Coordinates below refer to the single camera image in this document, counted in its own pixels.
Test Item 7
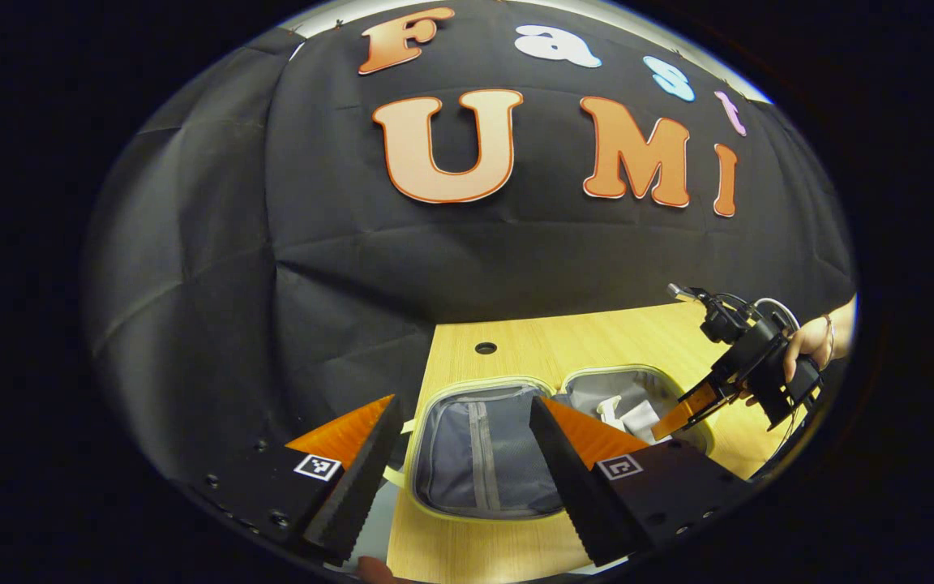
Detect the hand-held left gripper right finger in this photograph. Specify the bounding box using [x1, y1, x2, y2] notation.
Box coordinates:
[529, 396, 760, 569]

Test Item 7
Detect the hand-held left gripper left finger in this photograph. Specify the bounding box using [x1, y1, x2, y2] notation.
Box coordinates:
[191, 395, 405, 569]

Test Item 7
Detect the white squeeze tube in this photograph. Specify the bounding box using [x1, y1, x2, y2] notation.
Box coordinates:
[619, 400, 664, 446]

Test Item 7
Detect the white cable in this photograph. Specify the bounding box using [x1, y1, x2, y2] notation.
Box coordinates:
[749, 297, 802, 332]

